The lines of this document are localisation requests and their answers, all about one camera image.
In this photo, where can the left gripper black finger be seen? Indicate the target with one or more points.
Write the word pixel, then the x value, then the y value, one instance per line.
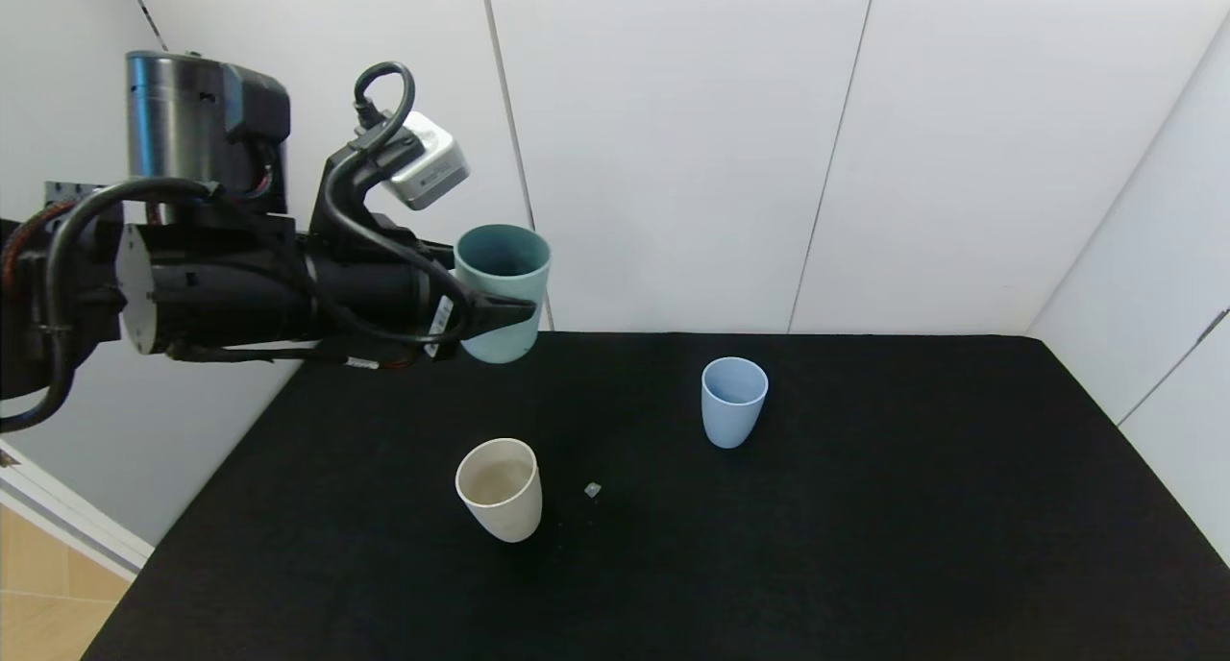
pixel 432 255
pixel 500 313

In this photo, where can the black table cloth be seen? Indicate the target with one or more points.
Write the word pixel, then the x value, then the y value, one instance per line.
pixel 865 546

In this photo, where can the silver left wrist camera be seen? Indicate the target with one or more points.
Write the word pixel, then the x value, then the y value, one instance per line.
pixel 428 166

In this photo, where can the white baseboard trim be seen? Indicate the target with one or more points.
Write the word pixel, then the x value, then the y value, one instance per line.
pixel 67 517

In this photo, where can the light blue plastic cup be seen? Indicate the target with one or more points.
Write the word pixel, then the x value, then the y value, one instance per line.
pixel 732 421

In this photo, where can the cream white plastic cup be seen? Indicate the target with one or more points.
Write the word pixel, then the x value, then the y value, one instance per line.
pixel 504 517

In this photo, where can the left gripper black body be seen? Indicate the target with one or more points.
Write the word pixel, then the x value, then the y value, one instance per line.
pixel 445 321

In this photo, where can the teal green plastic cup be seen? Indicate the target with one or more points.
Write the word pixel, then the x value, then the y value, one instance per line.
pixel 504 277

